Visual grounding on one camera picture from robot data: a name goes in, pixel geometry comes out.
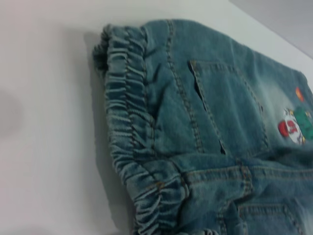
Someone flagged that blue denim shorts with print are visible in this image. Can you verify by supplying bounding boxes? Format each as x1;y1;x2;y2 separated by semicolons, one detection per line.
91;19;313;235

